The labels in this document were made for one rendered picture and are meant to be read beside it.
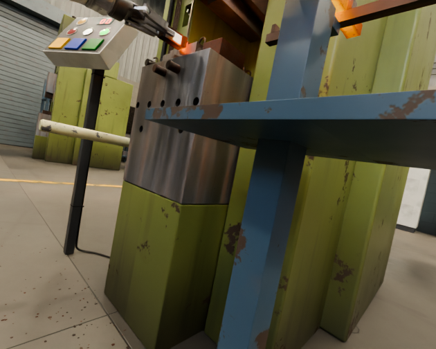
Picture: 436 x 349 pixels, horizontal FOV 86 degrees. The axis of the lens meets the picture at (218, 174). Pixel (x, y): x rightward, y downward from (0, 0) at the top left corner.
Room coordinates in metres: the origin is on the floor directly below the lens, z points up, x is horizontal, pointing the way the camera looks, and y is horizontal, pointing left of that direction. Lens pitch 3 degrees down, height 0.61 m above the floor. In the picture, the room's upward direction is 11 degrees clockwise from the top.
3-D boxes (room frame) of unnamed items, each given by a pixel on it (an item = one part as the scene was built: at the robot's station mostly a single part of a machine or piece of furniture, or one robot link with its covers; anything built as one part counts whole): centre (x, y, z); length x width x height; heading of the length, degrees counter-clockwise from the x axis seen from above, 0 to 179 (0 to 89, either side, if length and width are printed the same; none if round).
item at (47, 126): (1.04, 0.54, 0.62); 0.44 x 0.05 x 0.05; 137
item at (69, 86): (5.49, 3.00, 1.45); 2.20 x 1.23 x 2.90; 137
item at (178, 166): (1.00, 0.04, 0.69); 0.56 x 0.38 x 0.45; 137
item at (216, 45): (0.80, 0.05, 0.95); 0.12 x 0.09 x 0.07; 137
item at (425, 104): (0.39, -0.10, 0.67); 0.40 x 0.30 x 0.02; 45
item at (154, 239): (1.00, 0.04, 0.23); 0.56 x 0.38 x 0.47; 137
